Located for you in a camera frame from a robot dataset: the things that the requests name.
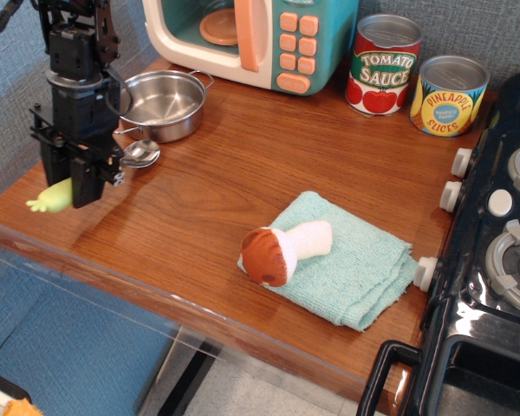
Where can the white upper stove knob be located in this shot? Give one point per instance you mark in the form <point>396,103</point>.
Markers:
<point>461,161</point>

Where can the orange plush object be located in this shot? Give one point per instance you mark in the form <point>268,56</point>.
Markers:
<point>21,408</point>

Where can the teal toy microwave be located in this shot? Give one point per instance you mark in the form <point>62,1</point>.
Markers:
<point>293,47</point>

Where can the tomato sauce can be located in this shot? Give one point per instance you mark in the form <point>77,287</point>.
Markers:
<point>386,49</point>

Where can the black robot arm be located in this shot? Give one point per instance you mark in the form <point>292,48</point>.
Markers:
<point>80,39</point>

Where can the small steel pot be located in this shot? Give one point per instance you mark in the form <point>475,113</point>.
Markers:
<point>164,105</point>

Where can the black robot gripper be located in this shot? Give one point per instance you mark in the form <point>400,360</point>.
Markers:
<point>76,134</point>

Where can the black tray corner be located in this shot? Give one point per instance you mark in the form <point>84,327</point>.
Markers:
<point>4,385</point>

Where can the pineapple slices can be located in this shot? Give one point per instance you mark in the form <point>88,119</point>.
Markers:
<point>448,95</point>

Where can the white stove knob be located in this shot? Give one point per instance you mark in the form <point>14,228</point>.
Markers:
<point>449,196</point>
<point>424,273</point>
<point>461,161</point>

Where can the light teal folded cloth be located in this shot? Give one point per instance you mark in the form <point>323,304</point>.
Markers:
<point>366,271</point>

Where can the white lower stove knob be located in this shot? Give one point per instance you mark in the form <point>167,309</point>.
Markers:
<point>424,273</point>

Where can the plush toy mushroom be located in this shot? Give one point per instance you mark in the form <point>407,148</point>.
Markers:
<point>270,256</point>

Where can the spoon with green handle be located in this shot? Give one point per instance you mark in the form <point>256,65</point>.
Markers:
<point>59,196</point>

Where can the white middle stove knob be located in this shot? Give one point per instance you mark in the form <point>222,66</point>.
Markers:
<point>449,196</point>

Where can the black toy stove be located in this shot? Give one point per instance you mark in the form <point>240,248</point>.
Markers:
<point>468,360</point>

